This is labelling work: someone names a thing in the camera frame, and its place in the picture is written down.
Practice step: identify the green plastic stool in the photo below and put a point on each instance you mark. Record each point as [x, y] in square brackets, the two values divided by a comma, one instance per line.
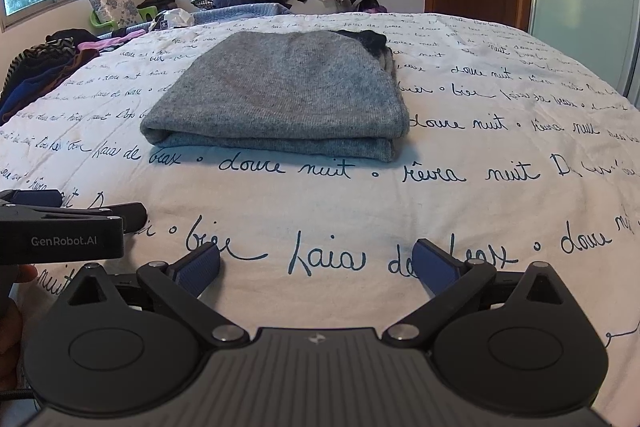
[150, 13]

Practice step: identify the floral pillow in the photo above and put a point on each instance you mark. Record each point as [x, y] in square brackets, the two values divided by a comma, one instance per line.
[112, 4]

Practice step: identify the purple cloth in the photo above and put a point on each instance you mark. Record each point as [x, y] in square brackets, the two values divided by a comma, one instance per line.
[376, 9]

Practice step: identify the brown garment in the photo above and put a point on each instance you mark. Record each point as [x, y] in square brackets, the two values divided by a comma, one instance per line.
[80, 62]

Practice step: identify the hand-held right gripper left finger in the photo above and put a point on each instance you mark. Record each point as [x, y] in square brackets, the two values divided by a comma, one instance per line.
[200, 267]

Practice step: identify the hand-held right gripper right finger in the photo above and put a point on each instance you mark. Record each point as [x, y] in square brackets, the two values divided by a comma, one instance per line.
[435, 264]

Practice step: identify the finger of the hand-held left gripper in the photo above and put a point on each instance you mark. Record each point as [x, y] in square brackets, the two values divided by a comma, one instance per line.
[120, 214]
[35, 197]

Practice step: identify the pink garment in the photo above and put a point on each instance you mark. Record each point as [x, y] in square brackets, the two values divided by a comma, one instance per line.
[110, 41]

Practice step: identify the black and white striped garment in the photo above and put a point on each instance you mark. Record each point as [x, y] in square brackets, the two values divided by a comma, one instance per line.
[42, 54]

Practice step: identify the light blue knitted blanket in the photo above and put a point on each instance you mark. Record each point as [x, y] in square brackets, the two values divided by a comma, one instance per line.
[235, 12]

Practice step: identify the white script-printed blanket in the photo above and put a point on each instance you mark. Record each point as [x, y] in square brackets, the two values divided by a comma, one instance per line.
[450, 147]

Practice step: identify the grey sweater with navy sleeves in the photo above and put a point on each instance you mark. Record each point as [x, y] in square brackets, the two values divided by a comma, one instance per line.
[280, 92]

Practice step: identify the person's left hand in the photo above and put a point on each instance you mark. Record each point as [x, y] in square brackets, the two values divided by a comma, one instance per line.
[10, 342]

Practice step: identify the royal blue garment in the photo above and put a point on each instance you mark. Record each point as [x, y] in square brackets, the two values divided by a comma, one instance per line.
[30, 92]

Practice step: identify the crumpled white cloth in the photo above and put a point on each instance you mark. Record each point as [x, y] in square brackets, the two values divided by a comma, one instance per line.
[175, 18]

